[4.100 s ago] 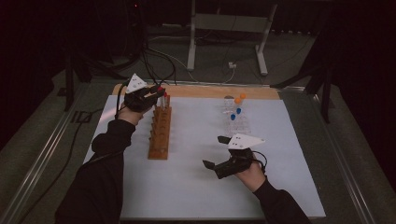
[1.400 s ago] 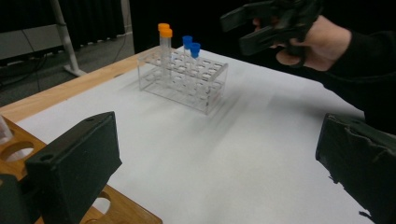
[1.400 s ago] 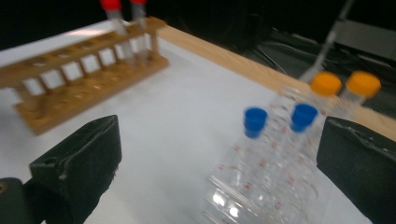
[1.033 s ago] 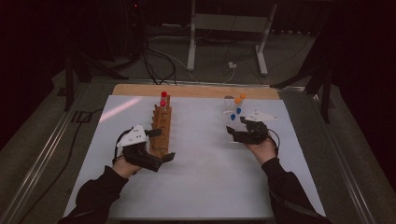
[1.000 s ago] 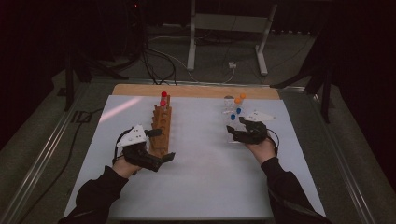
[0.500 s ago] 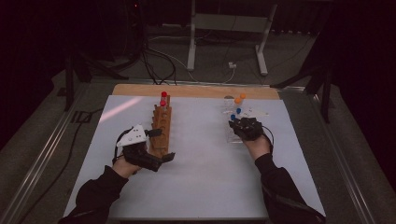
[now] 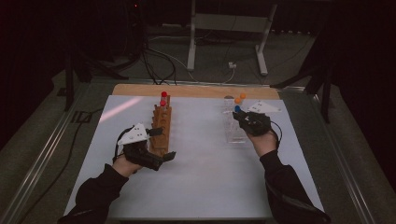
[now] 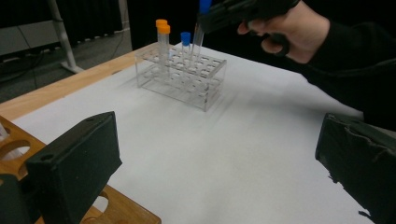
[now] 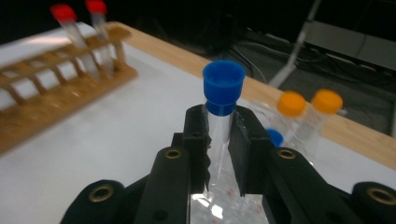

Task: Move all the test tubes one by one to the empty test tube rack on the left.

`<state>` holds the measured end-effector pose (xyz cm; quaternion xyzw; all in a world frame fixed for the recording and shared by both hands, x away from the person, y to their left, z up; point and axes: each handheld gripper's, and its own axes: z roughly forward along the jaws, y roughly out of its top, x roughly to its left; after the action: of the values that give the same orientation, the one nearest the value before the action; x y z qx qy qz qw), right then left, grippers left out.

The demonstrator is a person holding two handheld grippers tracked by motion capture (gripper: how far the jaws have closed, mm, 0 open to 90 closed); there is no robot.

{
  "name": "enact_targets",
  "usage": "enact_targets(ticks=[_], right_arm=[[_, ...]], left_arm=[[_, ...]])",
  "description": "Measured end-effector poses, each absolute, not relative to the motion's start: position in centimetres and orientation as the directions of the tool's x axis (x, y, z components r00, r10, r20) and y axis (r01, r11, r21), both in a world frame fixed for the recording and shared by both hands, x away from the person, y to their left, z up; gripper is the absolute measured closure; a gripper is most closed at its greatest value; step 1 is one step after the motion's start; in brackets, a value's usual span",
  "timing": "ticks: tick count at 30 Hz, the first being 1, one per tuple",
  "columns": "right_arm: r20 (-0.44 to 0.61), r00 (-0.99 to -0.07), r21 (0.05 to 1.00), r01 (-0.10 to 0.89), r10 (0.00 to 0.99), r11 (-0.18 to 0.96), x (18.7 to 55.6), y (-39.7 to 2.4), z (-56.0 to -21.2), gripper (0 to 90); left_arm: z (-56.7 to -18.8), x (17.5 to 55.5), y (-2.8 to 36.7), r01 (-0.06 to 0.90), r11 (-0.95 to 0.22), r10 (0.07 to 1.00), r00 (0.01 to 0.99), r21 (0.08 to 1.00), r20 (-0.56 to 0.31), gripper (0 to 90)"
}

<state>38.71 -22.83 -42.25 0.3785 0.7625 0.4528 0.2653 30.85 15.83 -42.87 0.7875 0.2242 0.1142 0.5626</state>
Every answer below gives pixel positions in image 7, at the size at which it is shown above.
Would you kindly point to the person's right hand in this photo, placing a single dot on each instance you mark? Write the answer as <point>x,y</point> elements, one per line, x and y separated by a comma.
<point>264,144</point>

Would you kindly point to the red-capped test tube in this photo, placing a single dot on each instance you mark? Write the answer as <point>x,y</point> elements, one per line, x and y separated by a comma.
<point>164,94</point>
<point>162,103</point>

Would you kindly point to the orange-capped test tube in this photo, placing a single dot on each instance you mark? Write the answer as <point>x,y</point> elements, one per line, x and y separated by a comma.
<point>237,100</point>
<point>243,96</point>

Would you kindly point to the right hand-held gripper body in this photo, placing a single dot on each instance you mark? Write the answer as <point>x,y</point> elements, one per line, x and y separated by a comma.
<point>258,123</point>

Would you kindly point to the black tripod stand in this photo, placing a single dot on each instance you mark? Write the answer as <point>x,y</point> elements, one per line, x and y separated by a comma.
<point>69,77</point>

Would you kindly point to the black stand legs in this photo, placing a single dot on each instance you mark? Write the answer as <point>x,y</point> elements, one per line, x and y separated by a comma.
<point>325,93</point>

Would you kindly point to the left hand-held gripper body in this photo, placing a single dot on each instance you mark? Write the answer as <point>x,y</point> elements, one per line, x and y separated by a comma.
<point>134,135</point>

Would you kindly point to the person's left hand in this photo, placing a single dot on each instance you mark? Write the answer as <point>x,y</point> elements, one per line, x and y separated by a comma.
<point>126,166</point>

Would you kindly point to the white plug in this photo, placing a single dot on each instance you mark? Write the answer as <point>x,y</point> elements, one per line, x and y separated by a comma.
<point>232,65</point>

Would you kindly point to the white table mat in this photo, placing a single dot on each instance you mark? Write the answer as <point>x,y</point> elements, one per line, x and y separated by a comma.
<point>199,174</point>

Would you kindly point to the clear plastic test tube rack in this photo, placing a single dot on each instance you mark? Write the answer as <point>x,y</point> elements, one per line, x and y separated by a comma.
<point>233,133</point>

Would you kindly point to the blue-capped test tube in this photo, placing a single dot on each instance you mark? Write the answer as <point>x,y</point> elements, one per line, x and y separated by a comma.
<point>237,109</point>

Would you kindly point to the white metal stand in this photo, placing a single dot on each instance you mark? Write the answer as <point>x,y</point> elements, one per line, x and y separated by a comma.
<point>230,23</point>

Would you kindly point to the aluminium floor rail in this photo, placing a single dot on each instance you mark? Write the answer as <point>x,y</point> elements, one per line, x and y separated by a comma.
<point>345,168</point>
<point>37,168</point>

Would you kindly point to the wooden test tube rack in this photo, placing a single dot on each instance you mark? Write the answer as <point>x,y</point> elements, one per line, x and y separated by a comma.
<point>161,130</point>

